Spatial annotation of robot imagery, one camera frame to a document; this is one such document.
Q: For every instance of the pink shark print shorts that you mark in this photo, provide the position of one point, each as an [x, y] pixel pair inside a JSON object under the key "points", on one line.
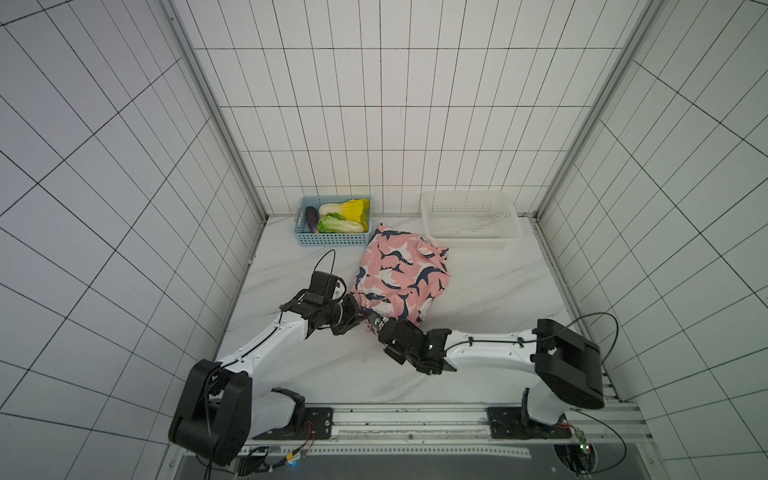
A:
{"points": [[400, 276]]}

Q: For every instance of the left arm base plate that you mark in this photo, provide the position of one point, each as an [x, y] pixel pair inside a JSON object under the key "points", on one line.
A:
{"points": [[312, 422]]}

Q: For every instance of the aluminium mounting rail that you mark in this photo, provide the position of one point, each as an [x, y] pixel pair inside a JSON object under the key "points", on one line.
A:
{"points": [[445, 429]]}

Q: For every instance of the blue plastic basket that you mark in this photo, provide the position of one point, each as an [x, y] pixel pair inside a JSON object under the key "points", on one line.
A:
{"points": [[306, 238]]}

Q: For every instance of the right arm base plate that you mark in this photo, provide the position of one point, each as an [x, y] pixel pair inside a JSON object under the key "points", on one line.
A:
{"points": [[511, 423]]}

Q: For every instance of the white plastic basket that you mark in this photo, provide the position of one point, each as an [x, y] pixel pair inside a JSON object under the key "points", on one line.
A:
{"points": [[470, 219]]}

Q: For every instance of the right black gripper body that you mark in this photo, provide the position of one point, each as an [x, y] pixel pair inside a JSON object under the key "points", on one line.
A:
{"points": [[389, 330]]}

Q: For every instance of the purple toy eggplant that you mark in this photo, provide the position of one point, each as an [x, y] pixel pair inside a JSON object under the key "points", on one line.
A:
{"points": [[311, 219]]}

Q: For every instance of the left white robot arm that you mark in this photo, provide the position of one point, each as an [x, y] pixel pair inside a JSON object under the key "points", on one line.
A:
{"points": [[224, 403]]}

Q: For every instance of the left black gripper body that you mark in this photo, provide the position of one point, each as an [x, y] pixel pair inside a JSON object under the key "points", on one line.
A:
{"points": [[330, 315]]}

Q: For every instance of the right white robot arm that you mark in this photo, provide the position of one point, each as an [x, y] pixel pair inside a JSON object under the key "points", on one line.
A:
{"points": [[568, 366]]}

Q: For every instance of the green toy cabbage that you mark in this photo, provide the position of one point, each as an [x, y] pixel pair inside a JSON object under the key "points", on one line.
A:
{"points": [[334, 223]]}

